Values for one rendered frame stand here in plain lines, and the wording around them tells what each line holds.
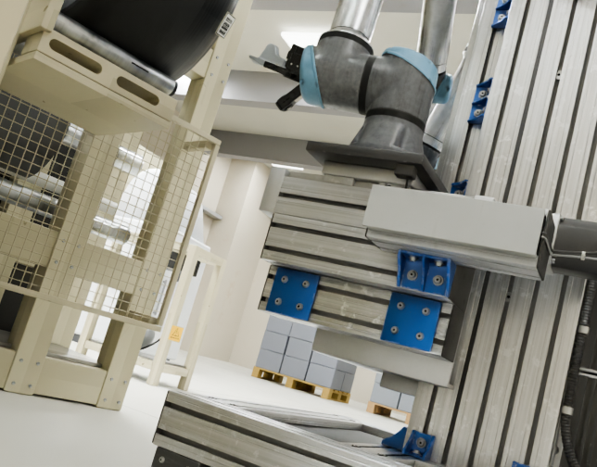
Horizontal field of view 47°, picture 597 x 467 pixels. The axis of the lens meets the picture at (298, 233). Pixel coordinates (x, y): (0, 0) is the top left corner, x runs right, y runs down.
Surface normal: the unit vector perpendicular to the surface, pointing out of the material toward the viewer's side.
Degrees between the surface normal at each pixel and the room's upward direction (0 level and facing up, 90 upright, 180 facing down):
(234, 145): 90
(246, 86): 90
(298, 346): 90
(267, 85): 90
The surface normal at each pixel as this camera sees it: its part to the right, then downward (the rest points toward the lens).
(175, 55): 0.23, 0.77
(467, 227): -0.40, -0.28
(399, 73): -0.21, -0.25
